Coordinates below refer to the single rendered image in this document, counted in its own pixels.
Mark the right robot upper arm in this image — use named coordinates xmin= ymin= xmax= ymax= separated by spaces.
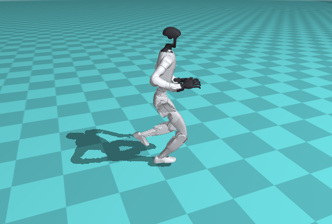
xmin=150 ymin=55 xmax=173 ymax=87

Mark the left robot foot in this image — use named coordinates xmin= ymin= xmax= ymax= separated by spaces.
xmin=133 ymin=132 xmax=149 ymax=146

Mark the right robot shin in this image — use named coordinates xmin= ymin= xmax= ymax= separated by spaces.
xmin=159 ymin=134 xmax=188 ymax=159

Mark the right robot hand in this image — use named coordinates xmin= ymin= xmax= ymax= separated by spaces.
xmin=176 ymin=77 xmax=201 ymax=92

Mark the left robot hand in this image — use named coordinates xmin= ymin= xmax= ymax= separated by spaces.
xmin=173 ymin=77 xmax=188 ymax=83

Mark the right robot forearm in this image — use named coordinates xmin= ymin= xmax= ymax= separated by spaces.
xmin=153 ymin=76 xmax=182 ymax=92

